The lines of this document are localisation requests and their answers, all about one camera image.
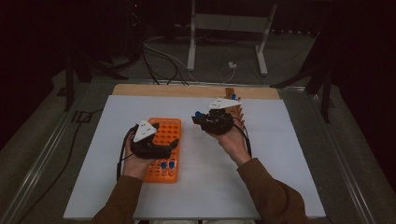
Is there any orange plastic tube rack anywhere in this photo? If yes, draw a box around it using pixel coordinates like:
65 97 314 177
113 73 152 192
143 117 182 184

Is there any left hand-held gripper cable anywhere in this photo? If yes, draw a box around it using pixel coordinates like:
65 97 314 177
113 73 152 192
116 124 138 182

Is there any person's right hand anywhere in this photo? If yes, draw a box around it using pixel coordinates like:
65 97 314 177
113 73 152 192
206 119 252 167

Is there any black tripod stand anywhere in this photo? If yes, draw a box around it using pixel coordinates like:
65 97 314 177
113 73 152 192
270 31 337 124
57 46 130 112

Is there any person's left hand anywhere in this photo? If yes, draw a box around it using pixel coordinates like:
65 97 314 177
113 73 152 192
121 129 157 181

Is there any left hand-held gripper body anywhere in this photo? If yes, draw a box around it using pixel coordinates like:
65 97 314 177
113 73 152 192
130 119 176 161

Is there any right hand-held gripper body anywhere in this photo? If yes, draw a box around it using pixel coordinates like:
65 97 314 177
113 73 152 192
200 97 243 136

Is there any hand-held gripper cable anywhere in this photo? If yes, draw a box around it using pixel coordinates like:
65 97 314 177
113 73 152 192
232 116 253 158
116 124 138 182

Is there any right hand-held gripper cable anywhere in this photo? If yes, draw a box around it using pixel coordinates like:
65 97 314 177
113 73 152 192
232 116 253 158

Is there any white table board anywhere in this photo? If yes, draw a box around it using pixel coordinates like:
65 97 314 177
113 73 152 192
63 94 327 220

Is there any white plug cable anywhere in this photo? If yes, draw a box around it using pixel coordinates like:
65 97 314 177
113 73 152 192
221 67 236 84

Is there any white floor cable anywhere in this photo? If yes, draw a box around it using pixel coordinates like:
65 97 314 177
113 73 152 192
143 35 200 83

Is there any black cable bundle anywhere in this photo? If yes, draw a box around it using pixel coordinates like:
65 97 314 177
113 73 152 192
141 43 190 87

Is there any grey metal stand frame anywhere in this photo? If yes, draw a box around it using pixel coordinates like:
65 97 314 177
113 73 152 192
186 0 279 77

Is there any wooden tube rack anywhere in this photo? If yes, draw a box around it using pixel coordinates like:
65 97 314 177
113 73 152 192
224 87 246 127

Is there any black floor cable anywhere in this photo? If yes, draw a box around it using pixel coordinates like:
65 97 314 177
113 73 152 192
17 107 106 224

